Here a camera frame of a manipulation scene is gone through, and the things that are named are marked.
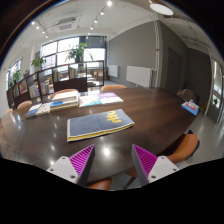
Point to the thick cream book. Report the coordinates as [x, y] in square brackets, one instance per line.
[65, 96]

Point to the blue box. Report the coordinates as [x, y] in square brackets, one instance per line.
[190, 108]

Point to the large potted plant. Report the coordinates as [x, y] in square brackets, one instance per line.
[77, 51]

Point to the dark open shelf unit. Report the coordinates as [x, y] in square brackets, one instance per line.
[70, 85]

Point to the brown bag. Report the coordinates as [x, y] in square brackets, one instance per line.
[185, 94]

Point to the grey towel with yellow print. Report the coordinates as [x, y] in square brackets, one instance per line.
[96, 124]

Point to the white cover book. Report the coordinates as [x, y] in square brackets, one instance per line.
[44, 108]

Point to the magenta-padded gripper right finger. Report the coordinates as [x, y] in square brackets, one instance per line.
[161, 166]

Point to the ceiling air conditioner unit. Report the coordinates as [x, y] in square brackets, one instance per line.
[66, 24]

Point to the large white wall radiator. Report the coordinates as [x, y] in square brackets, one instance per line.
[138, 76]

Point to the purple cover book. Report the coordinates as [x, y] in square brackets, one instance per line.
[110, 98]

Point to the colourful illustrated book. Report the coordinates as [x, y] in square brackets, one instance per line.
[89, 100]

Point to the blue cover book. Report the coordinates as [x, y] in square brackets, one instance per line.
[33, 110]

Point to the dark grey door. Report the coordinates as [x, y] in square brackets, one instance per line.
[174, 70]

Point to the white wall pipe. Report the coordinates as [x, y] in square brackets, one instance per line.
[157, 53]

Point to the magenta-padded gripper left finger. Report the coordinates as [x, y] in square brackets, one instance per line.
[62, 168]

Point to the small white wall radiator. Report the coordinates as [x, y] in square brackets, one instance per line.
[113, 70]

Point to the round ceiling lamp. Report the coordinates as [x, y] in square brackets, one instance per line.
[161, 9]

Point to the ceiling spotlights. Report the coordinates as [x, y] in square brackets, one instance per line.
[109, 3]

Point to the small potted plant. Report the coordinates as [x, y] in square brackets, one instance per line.
[37, 61]
[16, 76]

